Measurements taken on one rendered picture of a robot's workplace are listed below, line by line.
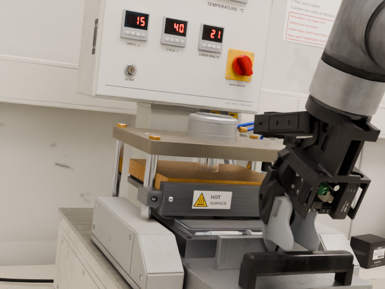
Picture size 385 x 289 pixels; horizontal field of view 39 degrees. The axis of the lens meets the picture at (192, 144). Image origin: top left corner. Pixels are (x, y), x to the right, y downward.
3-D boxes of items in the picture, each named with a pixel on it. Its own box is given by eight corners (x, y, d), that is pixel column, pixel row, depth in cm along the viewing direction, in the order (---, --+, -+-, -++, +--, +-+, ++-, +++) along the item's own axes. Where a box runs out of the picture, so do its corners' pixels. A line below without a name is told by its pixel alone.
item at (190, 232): (187, 246, 70) (189, 229, 70) (171, 233, 75) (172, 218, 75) (303, 244, 78) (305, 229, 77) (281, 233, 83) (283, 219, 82)
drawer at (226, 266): (128, 243, 85) (134, 195, 84) (248, 242, 94) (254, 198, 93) (213, 327, 58) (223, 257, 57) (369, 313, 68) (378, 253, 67)
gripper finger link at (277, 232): (269, 280, 63) (295, 215, 59) (247, 249, 68) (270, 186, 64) (291, 279, 64) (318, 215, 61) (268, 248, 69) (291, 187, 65)
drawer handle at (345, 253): (237, 285, 61) (242, 250, 61) (341, 279, 68) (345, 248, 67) (246, 291, 59) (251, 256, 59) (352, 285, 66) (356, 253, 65)
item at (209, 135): (97, 173, 94) (105, 99, 93) (248, 179, 108) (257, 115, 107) (144, 206, 73) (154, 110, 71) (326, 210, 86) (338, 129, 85)
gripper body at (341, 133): (298, 224, 58) (339, 123, 53) (261, 182, 65) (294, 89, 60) (353, 225, 61) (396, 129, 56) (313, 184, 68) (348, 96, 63)
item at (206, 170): (126, 182, 90) (133, 125, 89) (241, 186, 99) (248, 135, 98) (165, 206, 74) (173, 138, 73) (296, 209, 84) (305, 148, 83)
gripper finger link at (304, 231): (291, 279, 64) (318, 215, 61) (268, 248, 69) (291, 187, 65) (312, 278, 66) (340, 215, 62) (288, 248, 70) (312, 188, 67)
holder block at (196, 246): (141, 223, 83) (142, 207, 83) (251, 223, 92) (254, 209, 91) (184, 258, 68) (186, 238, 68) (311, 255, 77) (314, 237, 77)
